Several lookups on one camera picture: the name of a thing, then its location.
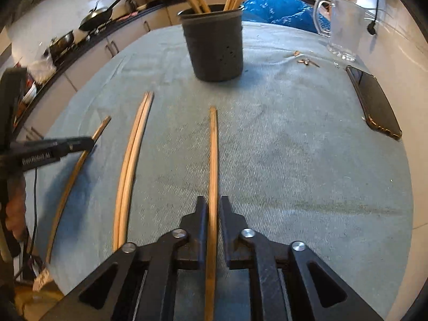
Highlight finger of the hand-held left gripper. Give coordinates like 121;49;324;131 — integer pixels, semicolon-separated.
53;136;96;159

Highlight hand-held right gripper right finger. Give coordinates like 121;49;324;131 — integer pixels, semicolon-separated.
219;196;383;321

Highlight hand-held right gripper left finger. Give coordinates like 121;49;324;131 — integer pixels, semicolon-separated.
40;196;209;321

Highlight wooden chopstick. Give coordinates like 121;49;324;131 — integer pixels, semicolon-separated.
205;106;219;321
118;92;155;246
113;91;150;251
45;116;112;264

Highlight black perforated utensil holder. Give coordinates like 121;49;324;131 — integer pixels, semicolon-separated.
177;4;244;82

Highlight person's left hand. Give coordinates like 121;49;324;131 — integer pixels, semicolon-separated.
5;181;30;241

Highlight white ceramic bowl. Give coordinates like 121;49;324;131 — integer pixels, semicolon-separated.
22;82;37;104

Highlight clear plastic bag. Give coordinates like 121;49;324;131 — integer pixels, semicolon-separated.
28;53;57;84

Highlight steel cooking pot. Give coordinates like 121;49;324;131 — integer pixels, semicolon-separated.
48;31;76;57

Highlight beige kitchen base cabinet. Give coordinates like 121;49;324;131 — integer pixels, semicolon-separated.
20;7;188;141

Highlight black kitchen countertop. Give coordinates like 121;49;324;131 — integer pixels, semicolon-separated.
13;0;188;134

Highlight cardboard box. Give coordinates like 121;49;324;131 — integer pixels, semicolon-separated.
15;274;65;321

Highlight small keys on table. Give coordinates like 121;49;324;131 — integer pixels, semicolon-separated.
292;51;320;68

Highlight black smartphone in case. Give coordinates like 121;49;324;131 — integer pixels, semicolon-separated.
345;65;402;140

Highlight blue plastic bag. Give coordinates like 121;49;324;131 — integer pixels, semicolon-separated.
241;0;331;34

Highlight clear glass pitcher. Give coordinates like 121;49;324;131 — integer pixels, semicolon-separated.
313;0;368;62

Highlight black wok with handle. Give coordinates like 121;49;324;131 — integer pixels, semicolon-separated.
78;0;124;31

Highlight black power plug with cord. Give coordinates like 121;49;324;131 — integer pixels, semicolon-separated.
367;0;382;36

